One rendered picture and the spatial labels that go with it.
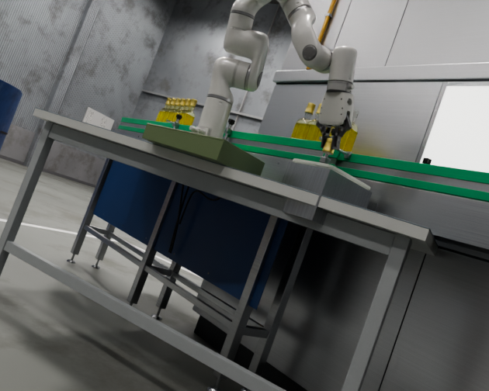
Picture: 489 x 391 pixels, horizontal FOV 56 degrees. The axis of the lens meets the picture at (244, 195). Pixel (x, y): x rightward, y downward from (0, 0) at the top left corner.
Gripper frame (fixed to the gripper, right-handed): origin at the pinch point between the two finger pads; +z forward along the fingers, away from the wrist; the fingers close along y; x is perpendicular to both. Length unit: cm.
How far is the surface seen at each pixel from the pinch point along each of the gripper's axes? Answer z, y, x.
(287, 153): 5.3, 30.6, -11.8
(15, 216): 46, 105, 63
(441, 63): -36, -1, -53
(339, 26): -57, 57, -58
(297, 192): 16.0, -2.8, 13.8
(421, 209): 16.1, -23.8, -17.3
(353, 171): 8.0, 6.2, -21.1
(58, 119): 4, 95, 53
